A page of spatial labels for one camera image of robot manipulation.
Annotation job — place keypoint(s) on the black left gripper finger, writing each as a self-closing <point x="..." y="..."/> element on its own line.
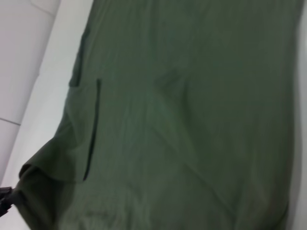
<point x="4" y="198"/>

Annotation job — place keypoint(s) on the dark green t-shirt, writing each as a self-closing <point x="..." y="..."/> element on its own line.
<point x="180" y="119"/>

